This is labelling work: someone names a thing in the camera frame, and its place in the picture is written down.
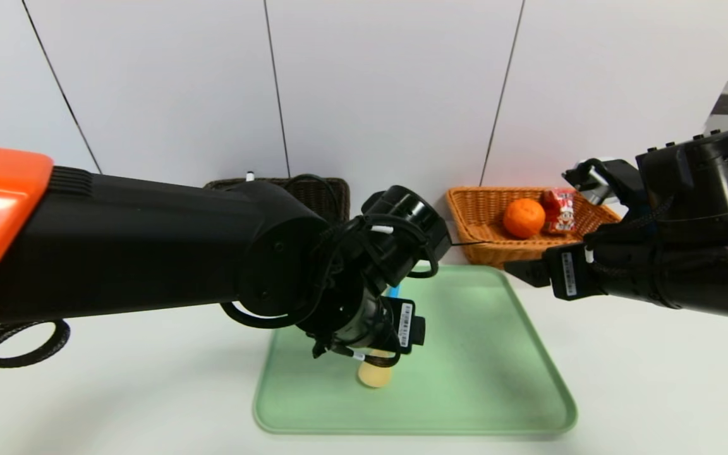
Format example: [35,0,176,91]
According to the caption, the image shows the orange wicker basket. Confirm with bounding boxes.
[446,186,622,269]

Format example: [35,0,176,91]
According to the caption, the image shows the orange fruit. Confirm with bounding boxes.
[503,198,547,239]

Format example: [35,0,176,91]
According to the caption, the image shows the braided black left arm cable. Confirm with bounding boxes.
[0,319,71,380]

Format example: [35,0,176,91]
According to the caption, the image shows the black left wrist camera cable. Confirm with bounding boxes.
[221,174,440,367]

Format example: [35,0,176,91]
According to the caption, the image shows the light green plastic tray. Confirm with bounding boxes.
[253,265,578,435]

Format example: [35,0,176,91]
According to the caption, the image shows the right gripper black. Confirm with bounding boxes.
[504,242,655,301]

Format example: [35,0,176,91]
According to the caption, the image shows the dark brown wicker basket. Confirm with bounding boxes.
[205,177,351,223]

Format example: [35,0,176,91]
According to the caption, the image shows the red milk carton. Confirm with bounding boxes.
[542,188,576,236]

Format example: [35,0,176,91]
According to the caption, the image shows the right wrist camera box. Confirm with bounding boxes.
[562,158,646,206]

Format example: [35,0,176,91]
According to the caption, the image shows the yellow spoon with blue handle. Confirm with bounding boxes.
[358,286,401,388]

